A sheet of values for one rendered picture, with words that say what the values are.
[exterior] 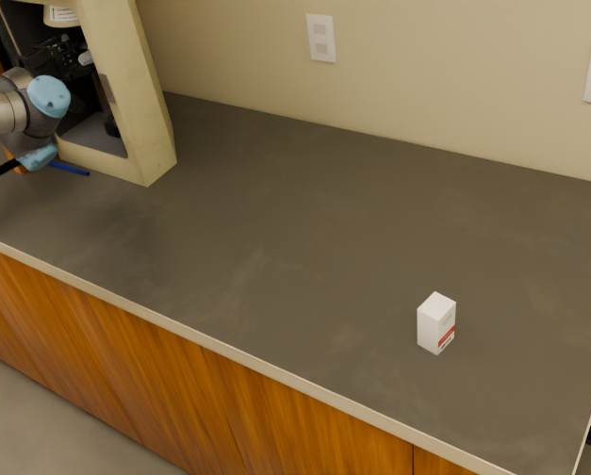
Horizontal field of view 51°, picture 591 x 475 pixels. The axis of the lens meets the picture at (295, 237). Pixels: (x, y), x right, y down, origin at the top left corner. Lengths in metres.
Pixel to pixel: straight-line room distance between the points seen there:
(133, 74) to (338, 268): 0.62
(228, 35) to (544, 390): 1.17
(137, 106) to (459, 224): 0.75
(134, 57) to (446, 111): 0.70
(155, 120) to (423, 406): 0.90
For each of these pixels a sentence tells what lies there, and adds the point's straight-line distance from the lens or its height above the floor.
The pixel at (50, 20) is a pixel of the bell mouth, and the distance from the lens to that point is 1.48.
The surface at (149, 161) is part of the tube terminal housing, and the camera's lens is 1.51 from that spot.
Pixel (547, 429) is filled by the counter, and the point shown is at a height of 0.94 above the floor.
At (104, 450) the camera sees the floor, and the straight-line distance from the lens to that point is 2.24.
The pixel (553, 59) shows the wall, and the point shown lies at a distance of 1.35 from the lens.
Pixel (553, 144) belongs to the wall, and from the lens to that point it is 1.44.
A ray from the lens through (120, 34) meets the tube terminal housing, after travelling 1.41.
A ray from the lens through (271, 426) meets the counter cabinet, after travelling 1.32.
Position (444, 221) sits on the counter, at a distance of 1.28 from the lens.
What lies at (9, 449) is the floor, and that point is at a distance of 2.41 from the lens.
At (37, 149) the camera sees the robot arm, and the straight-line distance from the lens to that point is 1.33.
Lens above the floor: 1.76
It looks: 40 degrees down
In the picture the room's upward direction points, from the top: 10 degrees counter-clockwise
